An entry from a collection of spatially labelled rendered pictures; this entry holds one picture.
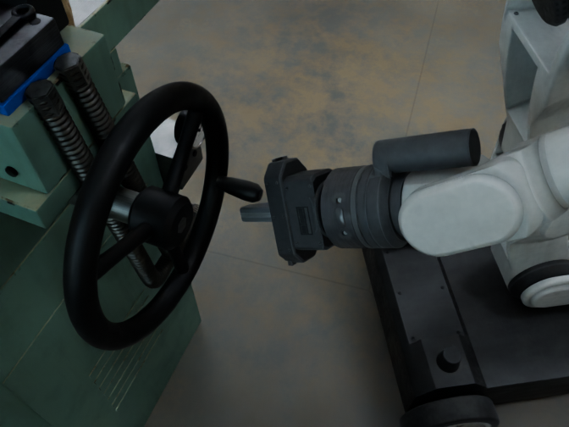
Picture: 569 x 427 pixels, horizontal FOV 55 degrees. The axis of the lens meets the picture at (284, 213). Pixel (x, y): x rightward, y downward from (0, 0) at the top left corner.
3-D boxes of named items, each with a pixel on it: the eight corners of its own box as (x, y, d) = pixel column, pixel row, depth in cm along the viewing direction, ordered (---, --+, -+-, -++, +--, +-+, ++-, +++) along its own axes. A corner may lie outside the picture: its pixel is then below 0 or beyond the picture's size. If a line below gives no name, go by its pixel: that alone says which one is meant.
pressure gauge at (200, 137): (194, 164, 89) (187, 129, 83) (174, 158, 90) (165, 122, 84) (212, 139, 93) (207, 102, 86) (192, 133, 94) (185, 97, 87)
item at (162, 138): (184, 191, 95) (176, 159, 89) (123, 170, 98) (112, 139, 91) (206, 158, 100) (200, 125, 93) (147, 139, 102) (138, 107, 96)
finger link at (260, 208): (252, 209, 69) (292, 207, 66) (236, 216, 67) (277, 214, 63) (250, 197, 69) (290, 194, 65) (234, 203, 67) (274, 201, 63)
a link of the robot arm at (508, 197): (444, 226, 57) (581, 189, 49) (413, 266, 51) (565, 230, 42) (418, 171, 57) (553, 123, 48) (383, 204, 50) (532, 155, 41)
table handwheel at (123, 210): (96, 418, 52) (93, 138, 38) (-68, 344, 57) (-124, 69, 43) (226, 268, 77) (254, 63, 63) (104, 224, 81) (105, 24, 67)
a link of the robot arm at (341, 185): (316, 248, 70) (404, 248, 62) (272, 274, 62) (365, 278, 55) (298, 151, 67) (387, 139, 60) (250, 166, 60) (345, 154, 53)
